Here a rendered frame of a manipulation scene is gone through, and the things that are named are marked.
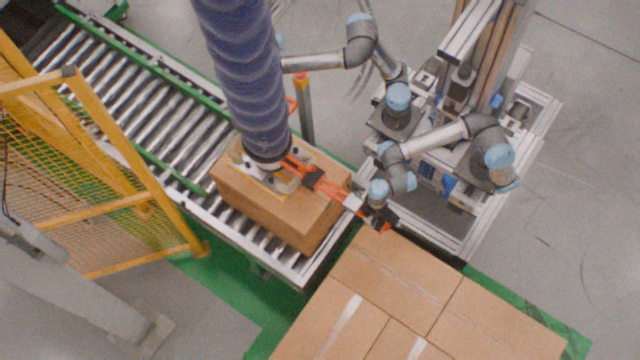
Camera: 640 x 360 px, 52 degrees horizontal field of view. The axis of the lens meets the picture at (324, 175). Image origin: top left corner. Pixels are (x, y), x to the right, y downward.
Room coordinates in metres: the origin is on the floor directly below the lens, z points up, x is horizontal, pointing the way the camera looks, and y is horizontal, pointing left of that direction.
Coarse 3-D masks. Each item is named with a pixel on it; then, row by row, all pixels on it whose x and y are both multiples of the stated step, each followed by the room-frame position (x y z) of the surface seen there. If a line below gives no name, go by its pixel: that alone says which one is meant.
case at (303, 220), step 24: (240, 144) 1.48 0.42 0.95; (216, 168) 1.36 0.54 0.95; (336, 168) 1.30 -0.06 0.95; (240, 192) 1.22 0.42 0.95; (264, 192) 1.20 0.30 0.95; (312, 192) 1.18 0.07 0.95; (264, 216) 1.13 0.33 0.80; (288, 216) 1.07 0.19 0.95; (312, 216) 1.06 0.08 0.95; (336, 216) 1.16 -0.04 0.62; (288, 240) 1.05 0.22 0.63; (312, 240) 1.00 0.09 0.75
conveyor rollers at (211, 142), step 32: (64, 32) 2.58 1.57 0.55; (32, 64) 2.36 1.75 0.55; (64, 64) 2.34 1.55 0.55; (128, 96) 2.07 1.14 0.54; (160, 96) 2.05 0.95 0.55; (96, 128) 1.87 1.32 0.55; (128, 128) 1.85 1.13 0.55; (192, 128) 1.83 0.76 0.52; (224, 128) 1.80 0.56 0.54; (192, 160) 1.60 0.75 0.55; (192, 192) 1.41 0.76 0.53; (256, 224) 1.18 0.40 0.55
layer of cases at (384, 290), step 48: (384, 240) 1.03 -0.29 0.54; (336, 288) 0.79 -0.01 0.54; (384, 288) 0.77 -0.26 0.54; (432, 288) 0.74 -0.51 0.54; (480, 288) 0.72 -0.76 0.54; (288, 336) 0.56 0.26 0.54; (336, 336) 0.54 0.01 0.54; (384, 336) 0.52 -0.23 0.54; (432, 336) 0.50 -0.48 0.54; (480, 336) 0.48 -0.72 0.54; (528, 336) 0.46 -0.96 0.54
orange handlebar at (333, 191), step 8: (288, 96) 1.56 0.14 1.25; (296, 104) 1.51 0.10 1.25; (296, 160) 1.22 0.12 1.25; (288, 168) 1.19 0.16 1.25; (320, 184) 1.10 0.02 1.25; (328, 184) 1.10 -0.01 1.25; (336, 184) 1.09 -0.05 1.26; (328, 192) 1.05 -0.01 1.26; (336, 192) 1.05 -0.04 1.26; (344, 192) 1.05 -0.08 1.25; (336, 200) 1.02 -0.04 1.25; (360, 216) 0.93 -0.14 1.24
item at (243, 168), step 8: (240, 152) 1.35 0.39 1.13; (232, 160) 1.31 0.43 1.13; (248, 160) 1.30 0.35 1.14; (240, 168) 1.26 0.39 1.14; (248, 168) 1.26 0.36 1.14; (248, 176) 1.22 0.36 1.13; (272, 176) 1.21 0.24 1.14; (280, 176) 1.21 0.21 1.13; (256, 184) 1.18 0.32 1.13; (264, 184) 1.17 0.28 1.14; (272, 184) 1.16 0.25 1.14; (272, 192) 1.13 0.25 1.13; (280, 200) 1.09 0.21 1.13
